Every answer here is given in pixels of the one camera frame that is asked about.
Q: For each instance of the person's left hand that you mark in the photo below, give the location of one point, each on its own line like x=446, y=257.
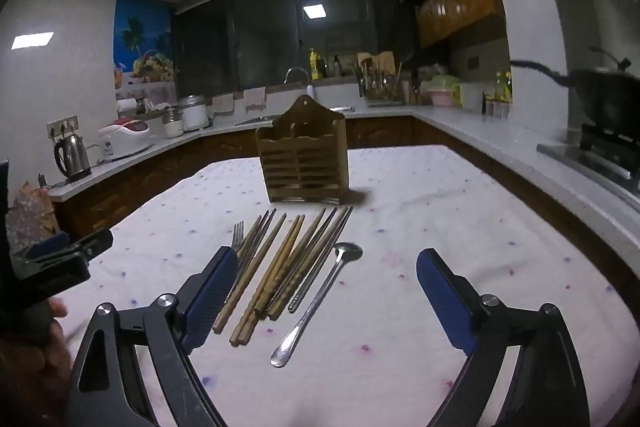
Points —
x=56, y=308

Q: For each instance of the white red rice cooker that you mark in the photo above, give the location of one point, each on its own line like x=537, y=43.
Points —
x=125, y=137

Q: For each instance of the sink faucet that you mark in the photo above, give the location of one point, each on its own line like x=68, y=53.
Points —
x=297, y=74

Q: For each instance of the yellow bottle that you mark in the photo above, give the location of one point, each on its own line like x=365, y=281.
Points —
x=315, y=64

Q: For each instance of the metal fork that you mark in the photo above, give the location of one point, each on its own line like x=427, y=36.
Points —
x=239, y=242

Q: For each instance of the tropical wall poster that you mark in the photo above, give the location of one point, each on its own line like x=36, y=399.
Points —
x=142, y=47

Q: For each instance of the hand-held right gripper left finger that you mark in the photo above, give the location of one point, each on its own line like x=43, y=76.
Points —
x=210, y=297

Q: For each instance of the bunch of wooden chopsticks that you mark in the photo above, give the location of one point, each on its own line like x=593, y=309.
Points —
x=270, y=277

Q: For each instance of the wooden utensil holder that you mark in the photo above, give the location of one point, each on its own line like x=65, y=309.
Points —
x=300, y=152

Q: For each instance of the dish rack with utensils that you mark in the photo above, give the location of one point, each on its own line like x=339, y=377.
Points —
x=382, y=87

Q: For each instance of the gas stove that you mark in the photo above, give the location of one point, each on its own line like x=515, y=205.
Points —
x=595, y=149

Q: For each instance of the dark metal chopstick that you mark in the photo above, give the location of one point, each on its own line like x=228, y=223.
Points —
x=320, y=259

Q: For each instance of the white dotted tablecloth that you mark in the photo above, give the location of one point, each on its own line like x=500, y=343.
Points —
x=350, y=357

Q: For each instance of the white plastic container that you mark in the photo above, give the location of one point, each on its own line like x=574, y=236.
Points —
x=470, y=97

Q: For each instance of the brown lower cabinets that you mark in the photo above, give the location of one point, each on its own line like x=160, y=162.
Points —
x=150, y=177

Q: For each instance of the black wok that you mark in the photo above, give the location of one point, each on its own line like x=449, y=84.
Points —
x=605, y=99

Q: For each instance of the beige hanging cloth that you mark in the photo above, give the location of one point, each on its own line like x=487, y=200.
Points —
x=223, y=104
x=255, y=99

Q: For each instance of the white kitchen counter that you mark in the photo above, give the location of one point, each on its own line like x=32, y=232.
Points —
x=500, y=142

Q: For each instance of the dark window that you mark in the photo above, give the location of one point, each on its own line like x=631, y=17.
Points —
x=250, y=37

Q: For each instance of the floral printed cloth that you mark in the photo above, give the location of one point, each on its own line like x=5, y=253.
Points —
x=30, y=214

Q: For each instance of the metal spoon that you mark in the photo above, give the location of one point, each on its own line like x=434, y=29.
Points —
x=315, y=302

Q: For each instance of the glass jar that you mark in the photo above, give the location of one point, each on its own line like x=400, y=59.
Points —
x=172, y=124

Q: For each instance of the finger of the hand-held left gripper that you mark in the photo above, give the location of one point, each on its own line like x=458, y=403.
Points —
x=92, y=241
x=47, y=244

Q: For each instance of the dark bottle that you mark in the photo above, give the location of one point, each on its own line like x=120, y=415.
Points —
x=336, y=66

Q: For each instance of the yellow oil bottles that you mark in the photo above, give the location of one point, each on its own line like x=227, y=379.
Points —
x=502, y=87

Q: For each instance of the wall socket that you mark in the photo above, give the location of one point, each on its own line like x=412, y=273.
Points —
x=62, y=125

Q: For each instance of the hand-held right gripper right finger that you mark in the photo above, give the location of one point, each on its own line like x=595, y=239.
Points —
x=445, y=302

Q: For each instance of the steel electric kettle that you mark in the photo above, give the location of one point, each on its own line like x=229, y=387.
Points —
x=72, y=157

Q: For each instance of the wooden cutting board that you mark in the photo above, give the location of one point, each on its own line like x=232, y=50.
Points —
x=380, y=58

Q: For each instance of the green pink bowl stack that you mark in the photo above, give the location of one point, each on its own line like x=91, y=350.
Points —
x=442, y=91

